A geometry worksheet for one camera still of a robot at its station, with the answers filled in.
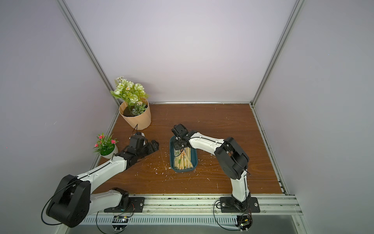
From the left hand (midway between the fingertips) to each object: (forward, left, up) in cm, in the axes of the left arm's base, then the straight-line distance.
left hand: (155, 145), depth 89 cm
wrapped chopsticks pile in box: (-7, -17, -4) cm, 19 cm away
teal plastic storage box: (-6, -24, -5) cm, 25 cm away
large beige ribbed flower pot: (+13, +11, +6) cm, 18 cm away
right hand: (+4, -13, 0) cm, 14 cm away
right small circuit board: (-38, -49, -9) cm, 63 cm away
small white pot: (-7, +26, -1) cm, 27 cm away
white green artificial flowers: (+23, +14, +22) cm, 35 cm away
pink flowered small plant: (-3, +28, +5) cm, 29 cm away
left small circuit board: (-37, +13, -8) cm, 40 cm away
